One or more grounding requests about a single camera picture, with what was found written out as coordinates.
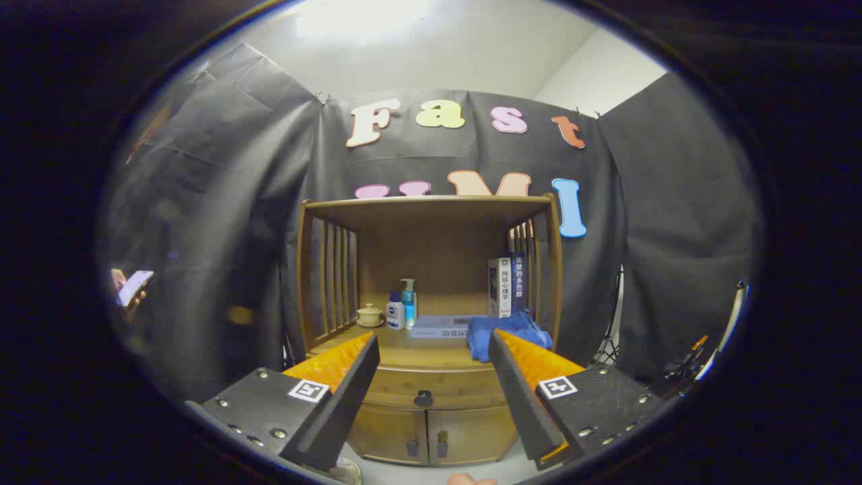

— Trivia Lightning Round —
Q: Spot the white upright book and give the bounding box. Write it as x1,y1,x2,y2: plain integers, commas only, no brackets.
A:
488,257,512,319

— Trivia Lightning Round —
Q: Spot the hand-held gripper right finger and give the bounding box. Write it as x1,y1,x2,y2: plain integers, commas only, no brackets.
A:
488,329,667,471

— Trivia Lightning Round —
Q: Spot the dark equipment with orange part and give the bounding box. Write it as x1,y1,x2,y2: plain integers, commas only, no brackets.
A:
663,335,711,398

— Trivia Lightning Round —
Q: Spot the dark blue upright book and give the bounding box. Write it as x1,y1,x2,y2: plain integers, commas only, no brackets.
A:
510,251,527,315

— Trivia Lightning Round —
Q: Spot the white smartphone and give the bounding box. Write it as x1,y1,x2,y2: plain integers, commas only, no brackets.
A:
118,270,156,307

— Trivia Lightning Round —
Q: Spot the pale flat book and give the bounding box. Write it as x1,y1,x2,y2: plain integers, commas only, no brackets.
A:
411,315,475,340

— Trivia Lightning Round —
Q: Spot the blue folded towel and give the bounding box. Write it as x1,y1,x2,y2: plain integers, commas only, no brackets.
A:
467,309,554,363

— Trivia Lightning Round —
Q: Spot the wooden countertop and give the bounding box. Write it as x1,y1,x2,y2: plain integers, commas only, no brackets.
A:
306,317,560,371

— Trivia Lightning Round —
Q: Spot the wooden drawer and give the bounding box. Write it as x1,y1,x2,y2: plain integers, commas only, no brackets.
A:
367,364,509,410

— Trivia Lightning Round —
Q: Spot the wooden cabinet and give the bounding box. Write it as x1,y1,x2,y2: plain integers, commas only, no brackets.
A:
296,193,564,467

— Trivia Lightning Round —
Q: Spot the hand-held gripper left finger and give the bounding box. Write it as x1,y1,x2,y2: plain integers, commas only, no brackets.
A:
185,331,381,472

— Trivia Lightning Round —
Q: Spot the wooden cabinet door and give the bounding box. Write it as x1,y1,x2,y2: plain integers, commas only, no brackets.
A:
347,404,430,465
428,406,519,465

